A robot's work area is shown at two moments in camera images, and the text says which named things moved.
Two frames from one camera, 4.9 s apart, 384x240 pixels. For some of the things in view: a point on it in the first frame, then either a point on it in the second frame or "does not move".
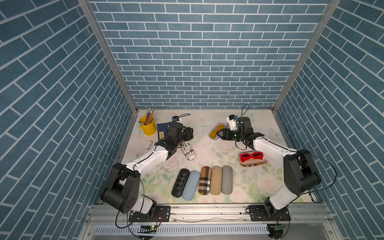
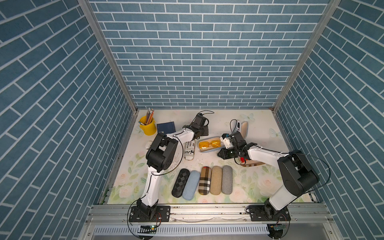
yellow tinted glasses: x=213 y=133 → x=204 y=145
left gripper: x=188 y=135 → x=205 y=127
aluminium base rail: x=306 y=222 does not move
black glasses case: x=180 y=183 does not move
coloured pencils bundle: x=150 y=114 does not move
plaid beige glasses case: x=204 y=181 does not move
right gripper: x=225 y=134 → x=223 y=155
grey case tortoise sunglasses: x=227 y=184 does not move
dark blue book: x=162 y=129 does not move
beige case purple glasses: x=216 y=180 does not move
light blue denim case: x=191 y=185 does not move
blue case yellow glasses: x=215 y=129 → x=210 y=144
